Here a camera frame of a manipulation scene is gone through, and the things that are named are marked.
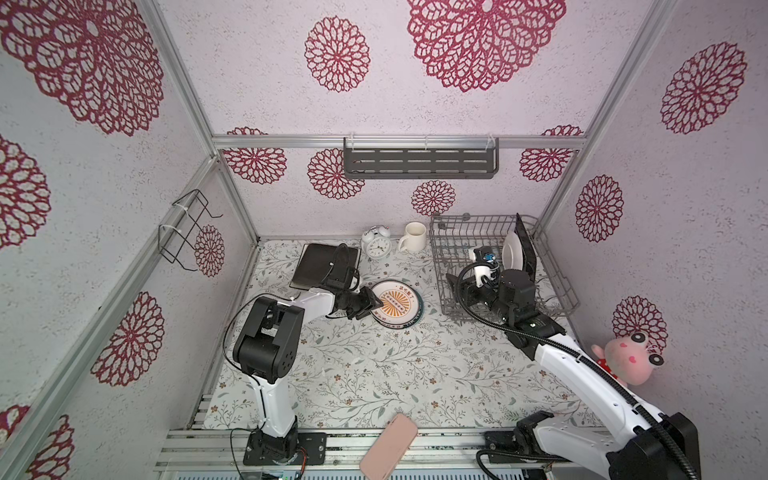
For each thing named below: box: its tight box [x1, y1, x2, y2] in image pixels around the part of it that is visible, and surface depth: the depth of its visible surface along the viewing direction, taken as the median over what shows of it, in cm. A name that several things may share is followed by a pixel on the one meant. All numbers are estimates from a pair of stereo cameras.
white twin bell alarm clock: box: [361, 225, 392, 260], surface depth 109 cm
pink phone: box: [359, 414, 418, 480], surface depth 75 cm
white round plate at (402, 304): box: [370, 280, 424, 329], surface depth 99 cm
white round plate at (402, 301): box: [370, 279, 424, 329], surface depth 99 cm
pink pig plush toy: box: [591, 331, 665, 386], surface depth 75 cm
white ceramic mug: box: [399, 221, 427, 252], surface depth 115 cm
